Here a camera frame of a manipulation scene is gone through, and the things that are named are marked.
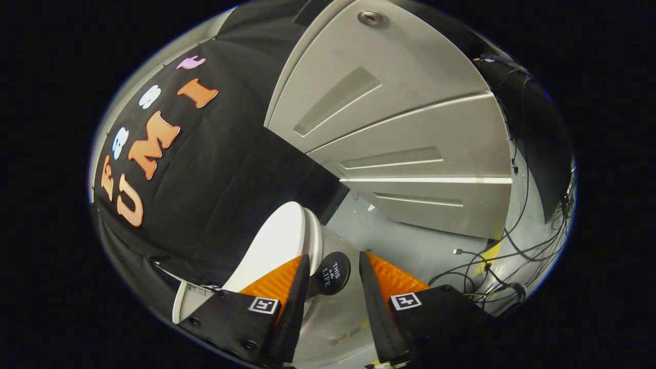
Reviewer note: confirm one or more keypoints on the yellow floor tape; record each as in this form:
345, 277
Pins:
489, 256

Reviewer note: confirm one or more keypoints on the white toilet bowl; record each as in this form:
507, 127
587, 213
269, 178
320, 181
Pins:
335, 241

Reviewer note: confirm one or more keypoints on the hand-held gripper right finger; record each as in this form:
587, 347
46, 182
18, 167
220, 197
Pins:
374, 307

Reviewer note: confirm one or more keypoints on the white toilet tank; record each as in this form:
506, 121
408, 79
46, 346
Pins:
192, 302

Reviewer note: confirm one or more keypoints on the white toilet lid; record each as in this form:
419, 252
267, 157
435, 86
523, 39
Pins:
271, 246

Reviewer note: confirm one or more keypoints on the black backdrop cloth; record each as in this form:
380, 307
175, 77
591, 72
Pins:
215, 169

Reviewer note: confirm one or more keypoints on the white drawer cabinet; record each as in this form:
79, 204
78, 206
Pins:
400, 102

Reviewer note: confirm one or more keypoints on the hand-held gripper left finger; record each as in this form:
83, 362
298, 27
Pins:
296, 307

